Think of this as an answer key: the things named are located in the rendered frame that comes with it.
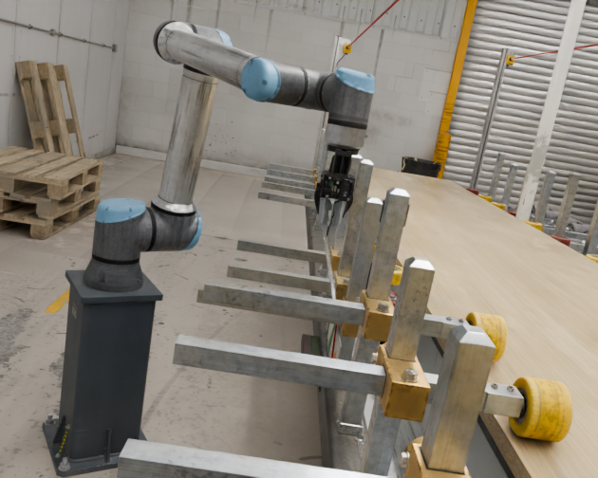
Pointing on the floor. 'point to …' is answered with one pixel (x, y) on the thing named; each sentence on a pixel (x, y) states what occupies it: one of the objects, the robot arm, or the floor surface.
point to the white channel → (551, 108)
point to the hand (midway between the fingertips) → (327, 229)
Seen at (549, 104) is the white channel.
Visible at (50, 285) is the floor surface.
